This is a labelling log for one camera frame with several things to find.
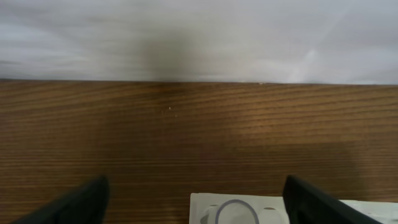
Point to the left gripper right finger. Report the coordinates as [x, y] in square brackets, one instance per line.
[308, 205]

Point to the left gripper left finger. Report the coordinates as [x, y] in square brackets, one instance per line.
[84, 202]

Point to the white test tube rack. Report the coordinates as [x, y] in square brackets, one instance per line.
[202, 207]

